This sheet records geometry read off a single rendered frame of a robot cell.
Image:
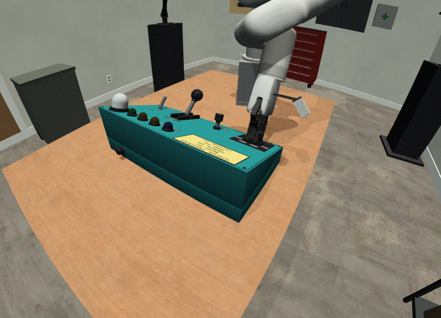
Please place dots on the teal control console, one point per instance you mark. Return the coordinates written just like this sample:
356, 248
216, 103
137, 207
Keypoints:
210, 162

